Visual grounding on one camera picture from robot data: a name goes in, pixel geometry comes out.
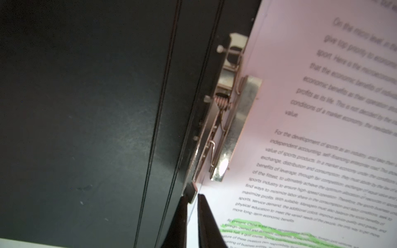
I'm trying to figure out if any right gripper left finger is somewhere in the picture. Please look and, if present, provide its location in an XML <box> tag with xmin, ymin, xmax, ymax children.
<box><xmin>161</xmin><ymin>195</ymin><xmax>188</xmax><ymax>248</ymax></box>

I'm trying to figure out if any stack of printed papers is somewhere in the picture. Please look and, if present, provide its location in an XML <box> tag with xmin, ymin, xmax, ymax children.
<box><xmin>200</xmin><ymin>1</ymin><xmax>397</xmax><ymax>248</ymax></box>

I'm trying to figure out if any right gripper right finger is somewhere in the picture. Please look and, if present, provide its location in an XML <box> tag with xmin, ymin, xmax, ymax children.
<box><xmin>197</xmin><ymin>194</ymin><xmax>227</xmax><ymax>248</ymax></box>

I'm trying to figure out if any blue file folder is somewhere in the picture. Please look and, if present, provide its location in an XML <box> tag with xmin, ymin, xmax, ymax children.
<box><xmin>1</xmin><ymin>1</ymin><xmax>261</xmax><ymax>248</ymax></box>

